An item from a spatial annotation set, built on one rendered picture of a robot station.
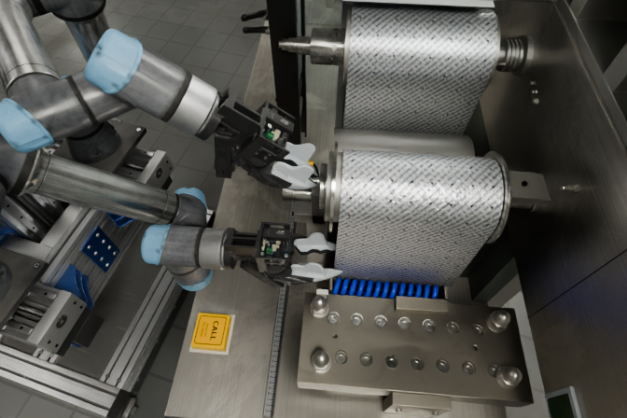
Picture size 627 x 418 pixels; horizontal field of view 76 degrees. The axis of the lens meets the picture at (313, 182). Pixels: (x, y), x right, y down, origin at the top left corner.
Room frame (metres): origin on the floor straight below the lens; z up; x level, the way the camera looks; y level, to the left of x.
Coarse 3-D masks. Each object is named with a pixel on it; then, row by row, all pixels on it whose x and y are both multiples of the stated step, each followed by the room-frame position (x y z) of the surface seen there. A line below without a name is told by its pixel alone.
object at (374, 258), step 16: (352, 240) 0.31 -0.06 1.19; (368, 240) 0.31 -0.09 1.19; (384, 240) 0.30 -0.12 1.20; (400, 240) 0.30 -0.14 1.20; (416, 240) 0.30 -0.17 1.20; (336, 256) 0.31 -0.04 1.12; (352, 256) 0.31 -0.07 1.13; (368, 256) 0.31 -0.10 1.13; (384, 256) 0.30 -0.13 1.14; (400, 256) 0.30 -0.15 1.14; (416, 256) 0.30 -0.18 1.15; (432, 256) 0.30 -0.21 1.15; (448, 256) 0.29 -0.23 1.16; (464, 256) 0.29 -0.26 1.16; (352, 272) 0.31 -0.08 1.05; (368, 272) 0.30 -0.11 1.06; (384, 272) 0.30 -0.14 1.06; (400, 272) 0.30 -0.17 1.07; (416, 272) 0.30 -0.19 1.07; (432, 272) 0.30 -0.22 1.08; (448, 272) 0.29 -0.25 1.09
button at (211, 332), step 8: (200, 320) 0.25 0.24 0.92; (208, 320) 0.25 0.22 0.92; (216, 320) 0.25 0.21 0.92; (224, 320) 0.25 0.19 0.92; (200, 328) 0.24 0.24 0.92; (208, 328) 0.24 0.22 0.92; (216, 328) 0.24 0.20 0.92; (224, 328) 0.24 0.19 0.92; (200, 336) 0.22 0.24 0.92; (208, 336) 0.22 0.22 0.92; (216, 336) 0.22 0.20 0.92; (224, 336) 0.22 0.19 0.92; (192, 344) 0.20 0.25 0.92; (200, 344) 0.20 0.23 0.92; (208, 344) 0.20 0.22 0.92; (216, 344) 0.20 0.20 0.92; (224, 344) 0.20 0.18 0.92
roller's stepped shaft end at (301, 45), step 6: (300, 36) 0.63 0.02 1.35; (306, 36) 0.63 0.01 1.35; (282, 42) 0.63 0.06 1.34; (288, 42) 0.62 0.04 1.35; (294, 42) 0.62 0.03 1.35; (300, 42) 0.62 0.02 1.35; (306, 42) 0.62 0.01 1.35; (282, 48) 0.62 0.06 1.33; (288, 48) 0.62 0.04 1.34; (294, 48) 0.62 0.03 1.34; (300, 48) 0.61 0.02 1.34; (306, 48) 0.61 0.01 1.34; (300, 54) 0.62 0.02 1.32; (306, 54) 0.62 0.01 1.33
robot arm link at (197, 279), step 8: (192, 272) 0.31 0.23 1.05; (200, 272) 0.31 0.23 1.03; (208, 272) 0.33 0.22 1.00; (176, 280) 0.31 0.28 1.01; (184, 280) 0.30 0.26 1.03; (192, 280) 0.30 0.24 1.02; (200, 280) 0.31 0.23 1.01; (208, 280) 0.32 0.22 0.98; (184, 288) 0.31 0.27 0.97; (192, 288) 0.30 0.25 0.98; (200, 288) 0.31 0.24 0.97
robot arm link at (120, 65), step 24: (96, 48) 0.40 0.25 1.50; (120, 48) 0.41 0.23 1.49; (144, 48) 0.42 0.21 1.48; (96, 72) 0.38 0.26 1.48; (120, 72) 0.38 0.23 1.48; (144, 72) 0.39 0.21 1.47; (168, 72) 0.40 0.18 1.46; (120, 96) 0.38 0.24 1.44; (144, 96) 0.38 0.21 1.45; (168, 96) 0.38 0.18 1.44
